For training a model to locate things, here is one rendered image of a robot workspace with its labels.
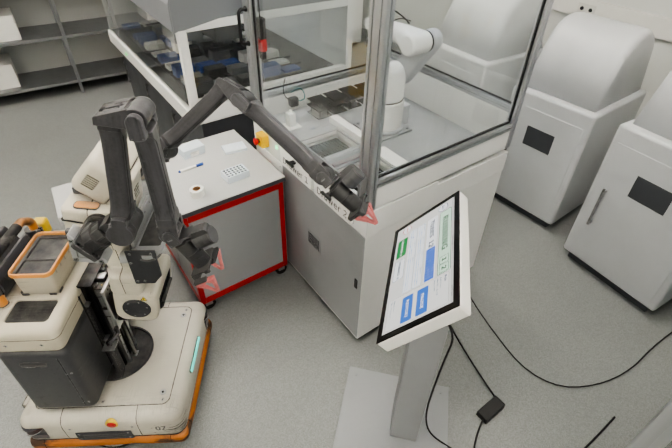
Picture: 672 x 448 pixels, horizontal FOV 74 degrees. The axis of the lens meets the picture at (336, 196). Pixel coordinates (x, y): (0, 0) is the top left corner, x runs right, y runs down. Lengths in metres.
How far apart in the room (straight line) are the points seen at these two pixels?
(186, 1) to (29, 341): 1.70
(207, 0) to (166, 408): 1.98
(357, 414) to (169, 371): 0.88
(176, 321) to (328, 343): 0.81
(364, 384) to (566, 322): 1.27
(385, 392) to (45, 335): 1.48
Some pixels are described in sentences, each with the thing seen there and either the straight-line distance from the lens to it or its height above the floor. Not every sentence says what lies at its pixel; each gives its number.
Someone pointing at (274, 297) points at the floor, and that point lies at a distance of 2.76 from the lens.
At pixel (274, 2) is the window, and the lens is 2.09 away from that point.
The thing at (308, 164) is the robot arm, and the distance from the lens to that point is 1.48.
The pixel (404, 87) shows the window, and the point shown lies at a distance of 1.67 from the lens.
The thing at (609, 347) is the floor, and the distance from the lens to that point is 3.00.
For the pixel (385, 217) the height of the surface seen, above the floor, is 0.87.
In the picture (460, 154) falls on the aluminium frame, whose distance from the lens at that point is 2.13.
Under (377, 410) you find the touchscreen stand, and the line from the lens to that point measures 2.34.
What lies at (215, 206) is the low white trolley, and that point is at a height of 0.74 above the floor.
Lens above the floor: 2.11
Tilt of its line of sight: 37 degrees down
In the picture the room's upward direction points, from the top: 2 degrees clockwise
